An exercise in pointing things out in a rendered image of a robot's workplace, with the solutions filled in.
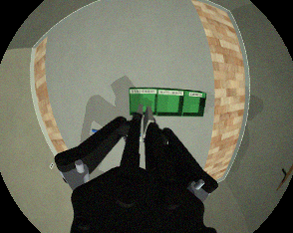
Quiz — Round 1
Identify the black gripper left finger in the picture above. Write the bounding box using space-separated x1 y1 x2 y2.
55 104 144 208

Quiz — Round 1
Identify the green rack of bins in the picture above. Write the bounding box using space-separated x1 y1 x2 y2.
129 88 206 117

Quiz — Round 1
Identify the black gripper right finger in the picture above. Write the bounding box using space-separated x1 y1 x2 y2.
144 106 218 210

